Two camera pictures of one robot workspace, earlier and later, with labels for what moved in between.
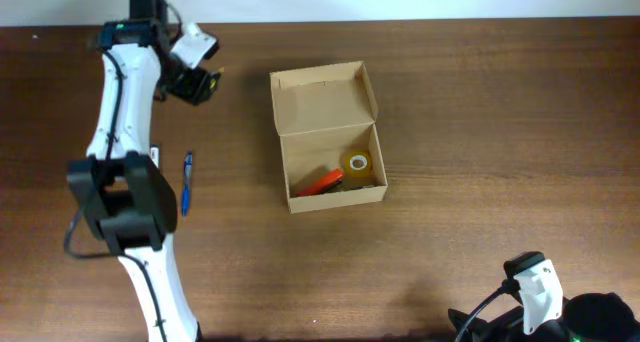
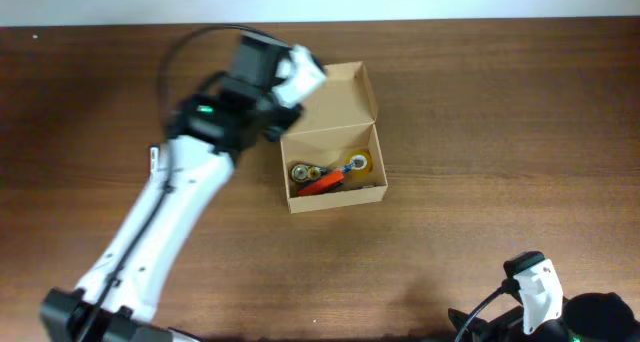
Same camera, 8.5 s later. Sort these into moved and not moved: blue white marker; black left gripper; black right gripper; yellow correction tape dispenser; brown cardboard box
Moved: yellow correction tape dispenser; black left gripper
Not moved: brown cardboard box; blue white marker; black right gripper
